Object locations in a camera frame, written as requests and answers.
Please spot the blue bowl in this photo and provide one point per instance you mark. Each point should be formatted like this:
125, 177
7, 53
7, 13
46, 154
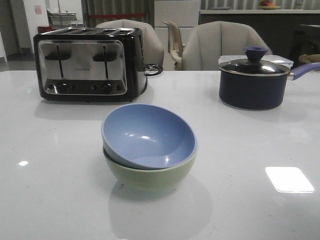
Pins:
147, 137

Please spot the light green bowl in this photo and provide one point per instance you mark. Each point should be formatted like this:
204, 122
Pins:
150, 180

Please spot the beige office chair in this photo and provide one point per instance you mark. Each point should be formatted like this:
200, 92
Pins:
175, 45

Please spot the dark blue saucepan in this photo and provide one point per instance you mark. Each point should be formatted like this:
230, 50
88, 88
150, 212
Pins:
258, 92

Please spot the right beige upholstered chair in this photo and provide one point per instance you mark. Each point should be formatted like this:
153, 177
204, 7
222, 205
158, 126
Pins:
207, 42

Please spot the black chrome toaster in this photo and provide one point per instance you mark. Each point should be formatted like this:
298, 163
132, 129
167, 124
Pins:
90, 64

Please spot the glass lid with blue knob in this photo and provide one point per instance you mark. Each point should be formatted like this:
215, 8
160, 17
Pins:
253, 65

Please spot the red box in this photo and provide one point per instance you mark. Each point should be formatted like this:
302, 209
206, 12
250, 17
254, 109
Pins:
43, 29

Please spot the fruit bowl on counter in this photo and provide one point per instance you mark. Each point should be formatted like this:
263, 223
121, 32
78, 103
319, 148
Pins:
268, 5

